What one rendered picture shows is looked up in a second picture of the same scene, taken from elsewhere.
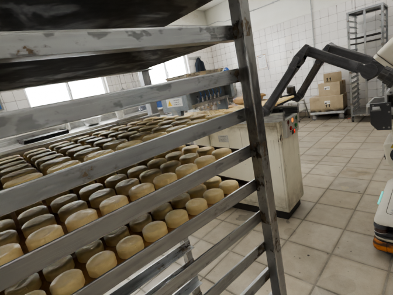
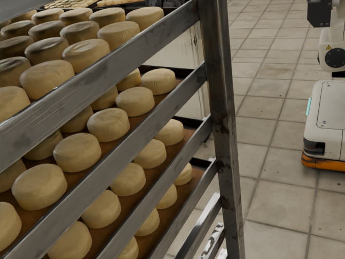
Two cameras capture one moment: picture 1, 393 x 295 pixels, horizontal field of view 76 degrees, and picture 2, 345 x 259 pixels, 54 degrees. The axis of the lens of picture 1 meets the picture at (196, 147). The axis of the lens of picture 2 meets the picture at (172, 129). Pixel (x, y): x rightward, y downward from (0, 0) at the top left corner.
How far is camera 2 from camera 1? 0.21 m
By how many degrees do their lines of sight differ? 24
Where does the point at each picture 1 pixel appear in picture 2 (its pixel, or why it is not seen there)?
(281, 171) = not seen: hidden behind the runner
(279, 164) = not seen: hidden behind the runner
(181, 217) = (129, 251)
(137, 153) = (69, 210)
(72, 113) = not seen: outside the picture
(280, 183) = (195, 100)
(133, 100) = (47, 122)
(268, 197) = (234, 181)
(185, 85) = (128, 55)
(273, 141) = (185, 45)
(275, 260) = (238, 246)
